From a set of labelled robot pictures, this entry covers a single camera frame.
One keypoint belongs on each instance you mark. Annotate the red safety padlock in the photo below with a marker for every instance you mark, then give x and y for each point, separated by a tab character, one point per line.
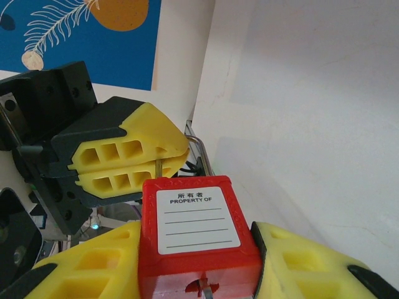
199	264

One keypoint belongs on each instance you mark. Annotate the aluminium table side rail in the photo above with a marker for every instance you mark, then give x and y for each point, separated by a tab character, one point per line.
190	127

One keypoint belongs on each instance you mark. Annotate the small silver key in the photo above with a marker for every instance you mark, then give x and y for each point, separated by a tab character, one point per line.
205	291

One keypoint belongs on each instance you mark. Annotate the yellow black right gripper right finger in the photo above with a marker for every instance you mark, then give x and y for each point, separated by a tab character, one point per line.
311	274

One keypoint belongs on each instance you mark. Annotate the blue floral wall panel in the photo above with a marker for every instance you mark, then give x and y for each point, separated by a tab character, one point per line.
93	56

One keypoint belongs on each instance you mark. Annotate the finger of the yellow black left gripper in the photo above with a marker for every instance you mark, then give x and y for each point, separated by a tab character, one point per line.
146	124
124	190

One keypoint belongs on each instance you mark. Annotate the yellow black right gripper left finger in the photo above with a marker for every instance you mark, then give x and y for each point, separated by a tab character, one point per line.
103	280

